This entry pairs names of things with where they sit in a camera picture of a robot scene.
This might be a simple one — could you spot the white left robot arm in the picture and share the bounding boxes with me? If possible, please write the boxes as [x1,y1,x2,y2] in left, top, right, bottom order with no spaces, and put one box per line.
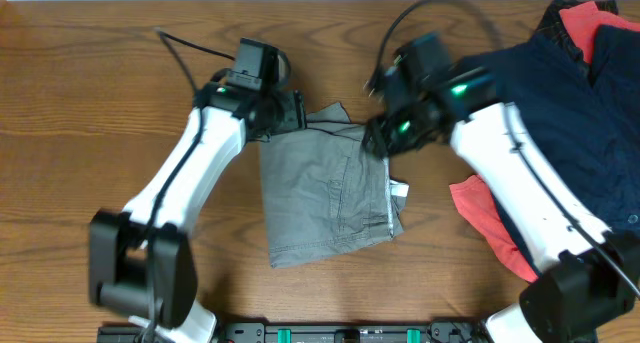
[89,82,306,342]

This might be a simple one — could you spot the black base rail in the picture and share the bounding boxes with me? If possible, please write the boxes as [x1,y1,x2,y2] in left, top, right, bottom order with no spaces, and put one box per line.
[97,318,496,343]

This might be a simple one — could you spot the dark navy shirt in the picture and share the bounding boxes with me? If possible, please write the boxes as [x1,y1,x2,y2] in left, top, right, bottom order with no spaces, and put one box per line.
[459,24,640,279]

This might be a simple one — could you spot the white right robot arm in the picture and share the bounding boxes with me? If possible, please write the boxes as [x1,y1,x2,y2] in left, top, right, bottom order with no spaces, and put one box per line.
[362,68,639,342]

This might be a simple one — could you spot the pink red garment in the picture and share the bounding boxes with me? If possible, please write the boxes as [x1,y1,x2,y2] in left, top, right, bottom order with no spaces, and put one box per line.
[448,0,640,284]

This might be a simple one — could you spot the dark plaid garment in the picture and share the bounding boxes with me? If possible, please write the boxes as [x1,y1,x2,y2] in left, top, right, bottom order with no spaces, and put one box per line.
[536,0,619,68]

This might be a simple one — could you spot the grey shorts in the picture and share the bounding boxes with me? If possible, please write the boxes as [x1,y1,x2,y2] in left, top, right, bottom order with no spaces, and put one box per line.
[260,103,409,268]

